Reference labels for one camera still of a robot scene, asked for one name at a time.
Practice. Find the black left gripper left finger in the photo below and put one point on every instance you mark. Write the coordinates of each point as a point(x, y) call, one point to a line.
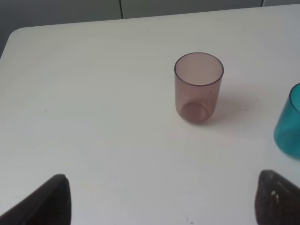
point(50, 204)

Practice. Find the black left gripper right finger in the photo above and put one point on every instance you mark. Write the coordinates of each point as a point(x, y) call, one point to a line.
point(277, 200)

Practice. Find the teal translucent plastic cup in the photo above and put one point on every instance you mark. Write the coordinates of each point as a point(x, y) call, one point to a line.
point(287, 130)

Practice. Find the pink translucent plastic cup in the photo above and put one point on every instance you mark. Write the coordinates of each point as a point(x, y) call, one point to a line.
point(197, 77)

